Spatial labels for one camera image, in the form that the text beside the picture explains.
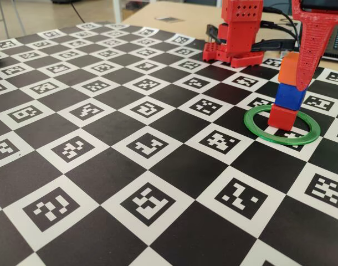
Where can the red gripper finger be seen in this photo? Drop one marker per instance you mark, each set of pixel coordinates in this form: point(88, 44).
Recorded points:
point(310, 41)

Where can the orange cube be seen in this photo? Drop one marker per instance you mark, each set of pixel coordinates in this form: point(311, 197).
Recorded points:
point(288, 67)

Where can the blue cube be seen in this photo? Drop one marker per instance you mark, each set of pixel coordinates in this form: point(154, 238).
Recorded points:
point(289, 97)

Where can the red cube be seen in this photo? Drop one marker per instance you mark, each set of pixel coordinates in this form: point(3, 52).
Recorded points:
point(281, 117)

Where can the red robot arm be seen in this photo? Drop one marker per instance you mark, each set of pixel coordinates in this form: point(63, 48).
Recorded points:
point(238, 36)

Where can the cardboard box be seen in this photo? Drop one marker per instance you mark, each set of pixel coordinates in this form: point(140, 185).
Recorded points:
point(128, 14)

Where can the white table leg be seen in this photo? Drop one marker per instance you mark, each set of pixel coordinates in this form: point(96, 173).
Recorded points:
point(117, 11)

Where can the black white marker checkerboard mat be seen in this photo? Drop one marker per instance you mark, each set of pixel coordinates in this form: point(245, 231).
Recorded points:
point(158, 171)

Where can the grey metal furniture frame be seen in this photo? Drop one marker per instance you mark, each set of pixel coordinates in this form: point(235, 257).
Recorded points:
point(4, 19)

